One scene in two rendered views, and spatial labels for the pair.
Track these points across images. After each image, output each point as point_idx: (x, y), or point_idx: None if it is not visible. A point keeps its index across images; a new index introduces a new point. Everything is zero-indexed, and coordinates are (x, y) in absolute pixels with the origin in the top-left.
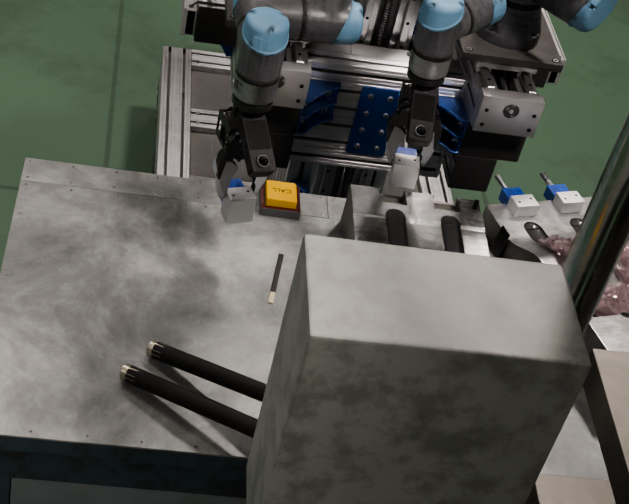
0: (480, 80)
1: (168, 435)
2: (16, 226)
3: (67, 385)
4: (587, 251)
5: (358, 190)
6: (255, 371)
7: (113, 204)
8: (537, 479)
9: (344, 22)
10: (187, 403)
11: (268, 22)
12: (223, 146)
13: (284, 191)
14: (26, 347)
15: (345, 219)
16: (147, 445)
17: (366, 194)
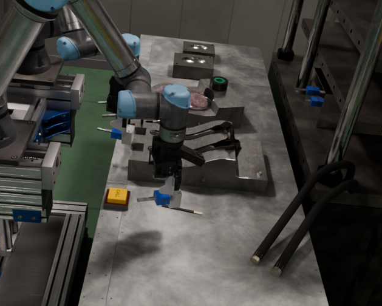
0: (57, 90)
1: (307, 260)
2: None
3: (289, 300)
4: None
5: (133, 157)
6: (252, 224)
7: (124, 275)
8: (358, 121)
9: (149, 74)
10: (298, 243)
11: (183, 89)
12: (166, 176)
13: (118, 192)
14: None
15: (138, 173)
16: (317, 268)
17: (136, 155)
